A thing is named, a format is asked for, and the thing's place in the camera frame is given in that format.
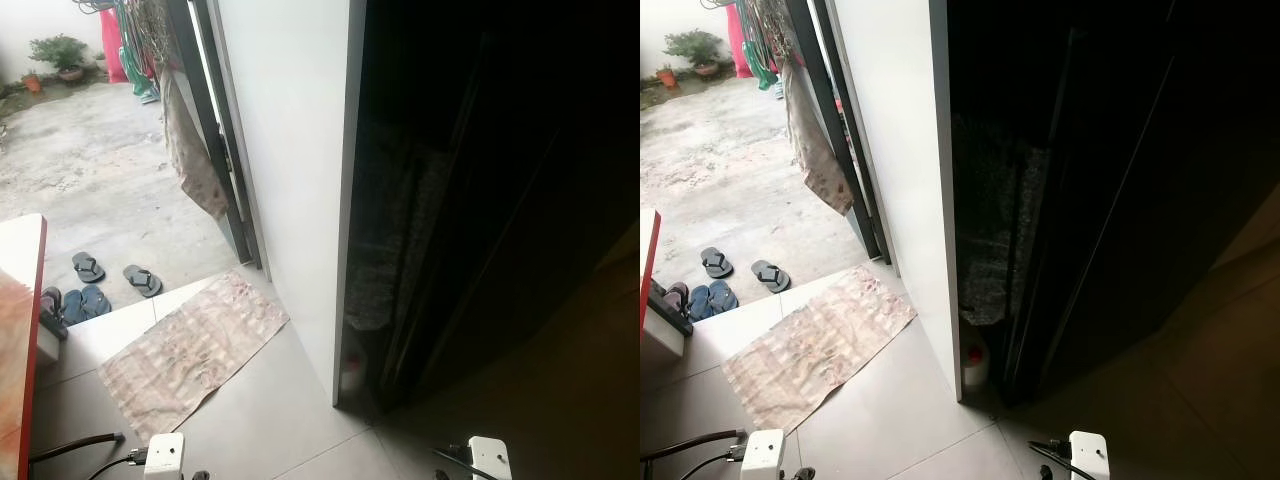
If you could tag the black door frame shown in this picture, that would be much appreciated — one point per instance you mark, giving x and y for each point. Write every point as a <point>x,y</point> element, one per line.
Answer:
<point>215,120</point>
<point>845,120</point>

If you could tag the orange marble red-edged table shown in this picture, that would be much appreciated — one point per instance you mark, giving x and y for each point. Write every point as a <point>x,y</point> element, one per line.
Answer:
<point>647,240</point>
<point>15,350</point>

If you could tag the white fridge cabinet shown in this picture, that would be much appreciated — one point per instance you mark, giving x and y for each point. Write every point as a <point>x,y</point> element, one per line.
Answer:
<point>890,150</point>
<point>290,150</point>

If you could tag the blue flip-flop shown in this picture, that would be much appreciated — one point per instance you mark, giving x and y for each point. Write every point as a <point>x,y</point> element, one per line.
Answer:
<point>72,307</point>
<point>700,302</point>
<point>96,300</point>
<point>722,296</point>

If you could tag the small orange plant pot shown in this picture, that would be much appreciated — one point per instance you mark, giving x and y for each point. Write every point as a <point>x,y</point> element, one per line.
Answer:
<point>32,82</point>
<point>666,77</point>

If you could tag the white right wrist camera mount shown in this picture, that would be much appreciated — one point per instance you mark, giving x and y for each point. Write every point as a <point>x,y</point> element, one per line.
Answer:
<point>1090,455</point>
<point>492,460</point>

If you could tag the black fridge door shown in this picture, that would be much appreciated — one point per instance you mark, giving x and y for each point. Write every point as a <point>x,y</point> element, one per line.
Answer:
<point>1120,200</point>
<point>500,200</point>

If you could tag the floral beige floor mat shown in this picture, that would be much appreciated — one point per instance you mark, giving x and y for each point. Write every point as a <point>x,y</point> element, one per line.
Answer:
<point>190,350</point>
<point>815,340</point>

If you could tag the bushy plant brown pot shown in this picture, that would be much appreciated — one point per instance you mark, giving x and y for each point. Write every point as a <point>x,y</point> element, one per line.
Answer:
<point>692,47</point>
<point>60,50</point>

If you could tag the pink red sack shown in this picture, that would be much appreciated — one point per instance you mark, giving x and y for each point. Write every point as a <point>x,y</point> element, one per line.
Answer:
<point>738,45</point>
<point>112,50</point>

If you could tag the white bottle red cap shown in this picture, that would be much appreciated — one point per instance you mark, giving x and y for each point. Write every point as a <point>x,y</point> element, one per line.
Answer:
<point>976,362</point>
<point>352,375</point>

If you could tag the brown shoe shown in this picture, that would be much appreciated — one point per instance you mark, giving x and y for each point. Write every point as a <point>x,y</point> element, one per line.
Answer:
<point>677,297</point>
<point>50,300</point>

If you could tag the grey flip-flop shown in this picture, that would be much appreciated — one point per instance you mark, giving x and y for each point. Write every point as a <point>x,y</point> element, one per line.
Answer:
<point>770,275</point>
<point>143,281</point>
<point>716,262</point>
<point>88,267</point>

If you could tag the hanging patterned beige cloth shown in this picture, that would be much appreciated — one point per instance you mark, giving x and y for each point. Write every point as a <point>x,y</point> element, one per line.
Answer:
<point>190,150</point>
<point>815,150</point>

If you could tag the white box black trim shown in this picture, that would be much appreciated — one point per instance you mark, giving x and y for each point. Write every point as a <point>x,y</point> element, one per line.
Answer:
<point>660,330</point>
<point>48,340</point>

